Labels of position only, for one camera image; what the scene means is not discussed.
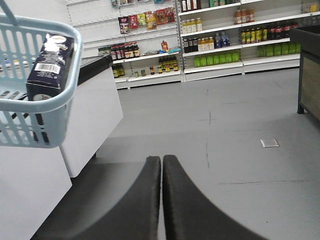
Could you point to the white supermarket shelf unit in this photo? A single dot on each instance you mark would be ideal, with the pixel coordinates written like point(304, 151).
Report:
point(156, 41)

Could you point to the wooden display stand black frame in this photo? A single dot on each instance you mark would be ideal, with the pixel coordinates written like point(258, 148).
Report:
point(308, 37)

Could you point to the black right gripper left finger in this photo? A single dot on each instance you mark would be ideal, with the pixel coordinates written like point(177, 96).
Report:
point(115, 201)

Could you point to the silver floor socket plate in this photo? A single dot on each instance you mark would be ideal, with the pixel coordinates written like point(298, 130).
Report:
point(269, 143)

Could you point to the dark blue Chocofitos cookie box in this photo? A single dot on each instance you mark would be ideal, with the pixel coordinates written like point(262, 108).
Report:
point(50, 89)

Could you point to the green drink bottles row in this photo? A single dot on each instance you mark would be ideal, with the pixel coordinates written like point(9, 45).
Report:
point(218, 58)

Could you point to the light blue plastic basket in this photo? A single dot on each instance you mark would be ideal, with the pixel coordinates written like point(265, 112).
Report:
point(21, 39)

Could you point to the far chest freezer black rim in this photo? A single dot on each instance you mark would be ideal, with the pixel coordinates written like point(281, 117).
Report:
point(96, 111)

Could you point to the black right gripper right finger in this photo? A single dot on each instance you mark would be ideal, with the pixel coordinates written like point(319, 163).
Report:
point(189, 214)

